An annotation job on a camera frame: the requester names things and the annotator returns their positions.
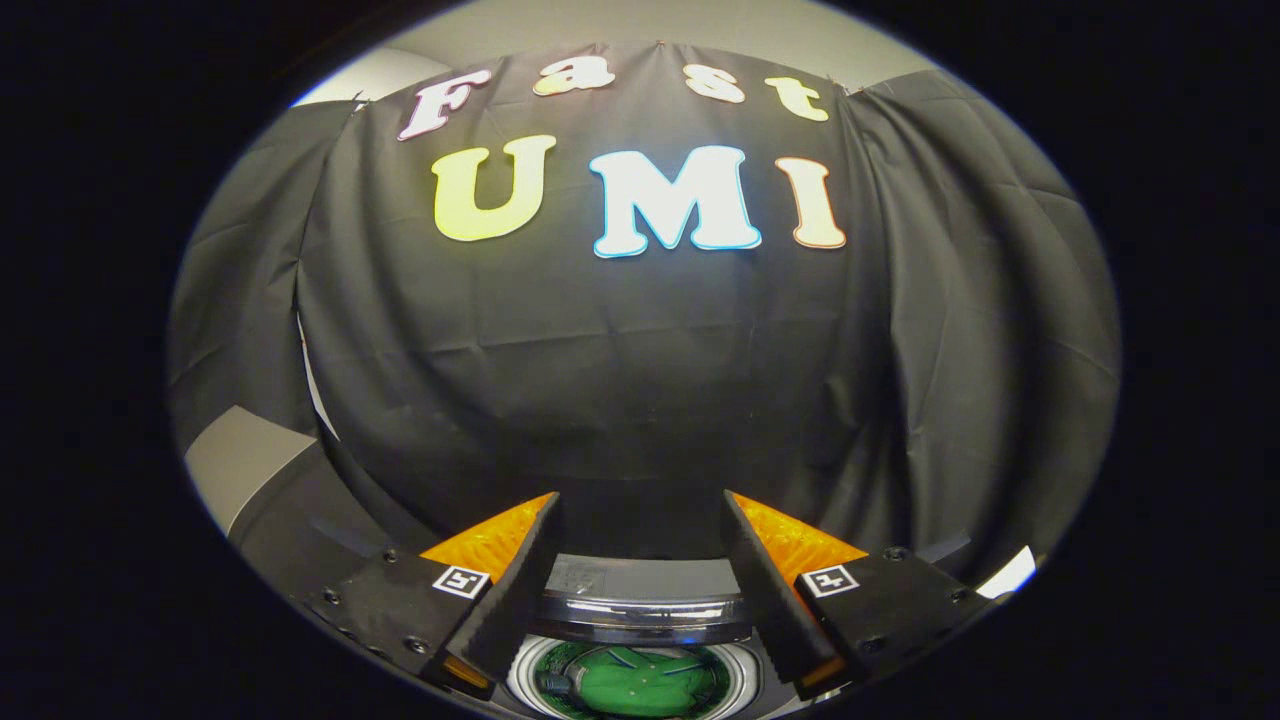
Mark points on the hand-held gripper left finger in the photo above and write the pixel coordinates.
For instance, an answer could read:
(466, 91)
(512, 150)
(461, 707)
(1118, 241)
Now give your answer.
(515, 590)

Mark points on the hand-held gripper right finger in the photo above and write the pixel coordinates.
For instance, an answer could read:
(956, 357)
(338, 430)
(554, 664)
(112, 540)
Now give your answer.
(765, 590)

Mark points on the dark grey washing machine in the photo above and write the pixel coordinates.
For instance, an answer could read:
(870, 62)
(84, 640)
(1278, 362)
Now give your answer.
(650, 578)

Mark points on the dark washing machine lid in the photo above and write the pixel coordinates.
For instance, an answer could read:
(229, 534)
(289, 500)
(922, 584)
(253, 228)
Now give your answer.
(650, 628)

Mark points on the green polo shirt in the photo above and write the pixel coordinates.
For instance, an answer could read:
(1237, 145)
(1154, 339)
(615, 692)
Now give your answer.
(640, 685)

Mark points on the black backdrop cloth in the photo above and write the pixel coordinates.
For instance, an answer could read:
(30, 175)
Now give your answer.
(620, 380)

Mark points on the grey cabinet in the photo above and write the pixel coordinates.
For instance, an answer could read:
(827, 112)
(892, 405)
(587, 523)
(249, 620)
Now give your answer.
(250, 460)

